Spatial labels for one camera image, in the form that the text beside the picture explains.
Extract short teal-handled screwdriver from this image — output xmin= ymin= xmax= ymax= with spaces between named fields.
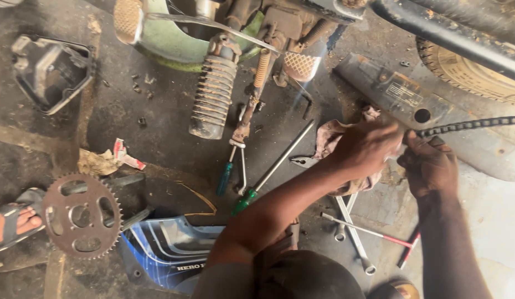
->
xmin=216 ymin=145 xmax=238 ymax=197

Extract rusty side stand with spring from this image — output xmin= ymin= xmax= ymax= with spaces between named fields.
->
xmin=232 ymin=48 xmax=272 ymax=145

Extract grey pliers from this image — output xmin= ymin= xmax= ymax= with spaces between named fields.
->
xmin=290 ymin=155 xmax=321 ymax=169

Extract dark steel axle rod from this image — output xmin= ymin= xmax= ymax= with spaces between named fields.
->
xmin=120 ymin=206 xmax=155 ymax=232

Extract long silver combination wrench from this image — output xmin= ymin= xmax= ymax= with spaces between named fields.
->
xmin=335 ymin=195 xmax=377 ymax=276

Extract person's legs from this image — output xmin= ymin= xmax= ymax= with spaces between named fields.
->
xmin=192 ymin=248 xmax=367 ymax=299

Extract blue motorcycle side panel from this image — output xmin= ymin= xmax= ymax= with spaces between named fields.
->
xmin=118 ymin=215 xmax=226 ymax=292

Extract crumpled brown paper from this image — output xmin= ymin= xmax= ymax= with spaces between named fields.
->
xmin=77 ymin=148 xmax=122 ymax=177

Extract person's right hand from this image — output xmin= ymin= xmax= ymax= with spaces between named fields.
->
xmin=396 ymin=130 xmax=460 ymax=199

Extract grey strap sandal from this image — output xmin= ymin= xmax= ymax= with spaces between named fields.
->
xmin=0 ymin=187 xmax=47 ymax=253

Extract motorcycle frame and engine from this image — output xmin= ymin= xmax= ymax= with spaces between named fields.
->
xmin=112 ymin=0 xmax=515 ymax=109

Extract red and white wrapper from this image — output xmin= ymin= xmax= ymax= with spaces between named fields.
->
xmin=112 ymin=138 xmax=147 ymax=171

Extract silver heel-toe gear lever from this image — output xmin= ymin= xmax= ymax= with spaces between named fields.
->
xmin=113 ymin=0 xmax=323 ymax=83

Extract short silver combination wrench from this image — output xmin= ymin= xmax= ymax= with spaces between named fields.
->
xmin=334 ymin=193 xmax=359 ymax=243

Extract person's brown sandal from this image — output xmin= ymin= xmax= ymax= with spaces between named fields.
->
xmin=367 ymin=279 xmax=421 ymax=299

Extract person's left hand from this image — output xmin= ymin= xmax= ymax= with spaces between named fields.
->
xmin=329 ymin=120 xmax=404 ymax=180

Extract long green-handled screwdriver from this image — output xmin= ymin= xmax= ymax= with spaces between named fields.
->
xmin=231 ymin=120 xmax=316 ymax=217

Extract red-handled T wrench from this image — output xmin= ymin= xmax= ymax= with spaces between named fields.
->
xmin=321 ymin=212 xmax=421 ymax=270

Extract dirty pink rag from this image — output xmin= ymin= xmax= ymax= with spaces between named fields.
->
xmin=313 ymin=105 xmax=383 ymax=197

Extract black motorcycle drive chain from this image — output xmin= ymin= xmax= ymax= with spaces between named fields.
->
xmin=414 ymin=115 xmax=515 ymax=139

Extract silver ring spanner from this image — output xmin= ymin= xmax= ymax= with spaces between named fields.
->
xmin=228 ymin=139 xmax=248 ymax=196

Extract black metal chain guard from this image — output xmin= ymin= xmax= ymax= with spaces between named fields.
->
xmin=332 ymin=53 xmax=515 ymax=182

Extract black plastic engine cover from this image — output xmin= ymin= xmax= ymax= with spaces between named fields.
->
xmin=11 ymin=35 xmax=96 ymax=115

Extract rusty toothed rear sprocket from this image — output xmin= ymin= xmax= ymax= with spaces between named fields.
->
xmin=42 ymin=173 xmax=124 ymax=261

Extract black ribbed rubber footrest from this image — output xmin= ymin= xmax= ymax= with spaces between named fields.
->
xmin=189 ymin=54 xmax=240 ymax=140

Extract motorcycle rear tyre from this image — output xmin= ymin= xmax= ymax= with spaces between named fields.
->
xmin=415 ymin=37 xmax=515 ymax=107

